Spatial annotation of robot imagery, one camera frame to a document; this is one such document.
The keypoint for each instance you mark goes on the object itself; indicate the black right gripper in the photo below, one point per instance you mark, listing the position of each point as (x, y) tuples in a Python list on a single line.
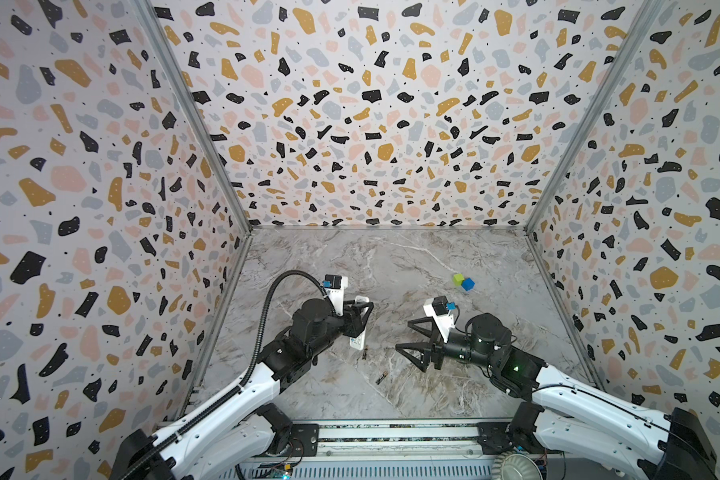
[(438, 347)]

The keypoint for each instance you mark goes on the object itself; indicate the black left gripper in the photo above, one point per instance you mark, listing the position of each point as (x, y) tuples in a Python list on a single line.
[(354, 324)]

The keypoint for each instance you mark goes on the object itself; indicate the white remote control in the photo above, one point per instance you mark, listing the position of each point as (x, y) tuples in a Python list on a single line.
[(358, 328)]

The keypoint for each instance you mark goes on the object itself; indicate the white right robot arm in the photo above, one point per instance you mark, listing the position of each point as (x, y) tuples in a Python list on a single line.
[(560, 414)]

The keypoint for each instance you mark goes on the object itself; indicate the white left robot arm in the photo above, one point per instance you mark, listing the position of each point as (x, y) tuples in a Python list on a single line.
[(242, 421)]

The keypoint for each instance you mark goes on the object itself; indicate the blue cube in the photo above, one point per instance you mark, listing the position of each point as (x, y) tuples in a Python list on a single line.
[(468, 284)]

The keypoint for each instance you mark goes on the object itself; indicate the grey ribbed fan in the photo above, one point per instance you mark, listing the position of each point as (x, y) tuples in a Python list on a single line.
[(515, 466)]

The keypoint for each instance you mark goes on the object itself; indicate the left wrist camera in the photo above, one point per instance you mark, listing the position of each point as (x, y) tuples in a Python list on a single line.
[(335, 286)]

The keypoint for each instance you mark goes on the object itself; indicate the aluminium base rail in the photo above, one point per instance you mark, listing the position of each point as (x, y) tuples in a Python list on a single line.
[(407, 449)]

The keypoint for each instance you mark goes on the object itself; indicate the aluminium corner post left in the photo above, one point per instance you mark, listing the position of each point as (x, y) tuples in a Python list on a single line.
[(163, 52)]

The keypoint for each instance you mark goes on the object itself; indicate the aluminium corner post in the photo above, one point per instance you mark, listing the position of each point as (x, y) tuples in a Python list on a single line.
[(648, 12), (163, 52)]

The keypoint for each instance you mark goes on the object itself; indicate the aluminium corner post right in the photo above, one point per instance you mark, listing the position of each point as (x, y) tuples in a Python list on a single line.
[(648, 12)]

